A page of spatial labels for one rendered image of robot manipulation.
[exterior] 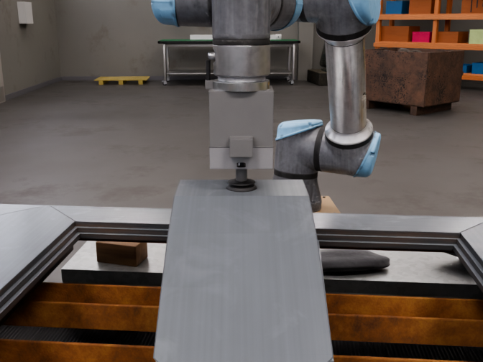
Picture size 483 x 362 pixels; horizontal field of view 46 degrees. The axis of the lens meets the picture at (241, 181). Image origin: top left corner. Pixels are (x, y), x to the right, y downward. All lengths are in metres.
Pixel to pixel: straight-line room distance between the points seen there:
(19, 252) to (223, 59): 0.49
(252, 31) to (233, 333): 0.36
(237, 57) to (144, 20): 11.64
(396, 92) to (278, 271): 7.41
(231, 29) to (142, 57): 11.66
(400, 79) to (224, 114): 7.27
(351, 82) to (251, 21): 0.59
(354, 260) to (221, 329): 0.70
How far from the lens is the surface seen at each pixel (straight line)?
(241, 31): 0.72
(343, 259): 1.26
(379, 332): 1.03
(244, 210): 0.72
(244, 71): 0.72
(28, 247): 1.02
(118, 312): 1.05
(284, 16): 0.82
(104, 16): 12.48
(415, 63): 7.84
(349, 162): 1.40
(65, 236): 1.07
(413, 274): 1.29
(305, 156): 1.43
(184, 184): 0.81
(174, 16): 0.88
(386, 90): 8.11
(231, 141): 0.73
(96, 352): 0.94
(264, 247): 0.67
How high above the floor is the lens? 1.21
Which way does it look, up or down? 16 degrees down
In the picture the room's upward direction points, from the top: straight up
